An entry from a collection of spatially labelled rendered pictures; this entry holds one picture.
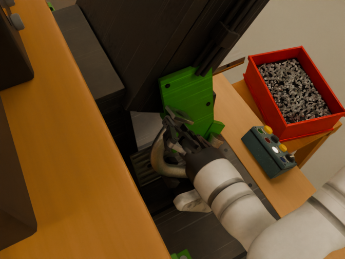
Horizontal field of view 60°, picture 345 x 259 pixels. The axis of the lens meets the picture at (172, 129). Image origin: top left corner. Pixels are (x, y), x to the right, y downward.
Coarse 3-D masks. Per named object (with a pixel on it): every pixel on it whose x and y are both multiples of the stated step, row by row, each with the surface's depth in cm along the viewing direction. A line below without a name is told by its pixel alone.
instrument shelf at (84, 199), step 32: (32, 0) 26; (32, 32) 24; (32, 64) 22; (64, 64) 22; (32, 96) 21; (64, 96) 21; (32, 128) 19; (64, 128) 19; (96, 128) 19; (32, 160) 18; (64, 160) 18; (96, 160) 18; (32, 192) 17; (64, 192) 17; (96, 192) 17; (128, 192) 17; (64, 224) 16; (96, 224) 16; (128, 224) 16; (0, 256) 15; (32, 256) 15; (64, 256) 15; (96, 256) 15; (128, 256) 15; (160, 256) 15
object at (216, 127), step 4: (212, 124) 71; (216, 124) 71; (220, 124) 72; (208, 128) 71; (212, 128) 71; (216, 128) 72; (220, 128) 73; (208, 132) 72; (216, 132) 73; (220, 132) 74; (204, 136) 72; (208, 136) 73
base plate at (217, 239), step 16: (144, 128) 95; (160, 128) 95; (144, 144) 92; (224, 144) 92; (256, 192) 84; (160, 208) 81; (176, 208) 81; (272, 208) 81; (160, 224) 79; (176, 224) 79; (192, 224) 79; (208, 224) 79; (176, 240) 77; (192, 240) 77; (208, 240) 77; (224, 240) 77; (192, 256) 75; (208, 256) 75; (224, 256) 75; (240, 256) 75
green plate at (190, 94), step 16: (160, 80) 56; (176, 80) 58; (192, 80) 60; (208, 80) 62; (176, 96) 60; (192, 96) 62; (208, 96) 65; (192, 112) 65; (208, 112) 68; (192, 128) 69
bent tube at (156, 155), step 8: (168, 112) 59; (176, 112) 62; (184, 112) 63; (176, 120) 60; (184, 120) 60; (192, 120) 62; (160, 136) 62; (152, 144) 63; (160, 144) 62; (152, 152) 63; (160, 152) 63; (152, 160) 65; (160, 160) 65; (160, 168) 66; (168, 168) 68; (176, 168) 70; (184, 168) 72; (168, 176) 70; (176, 176) 71; (184, 176) 72
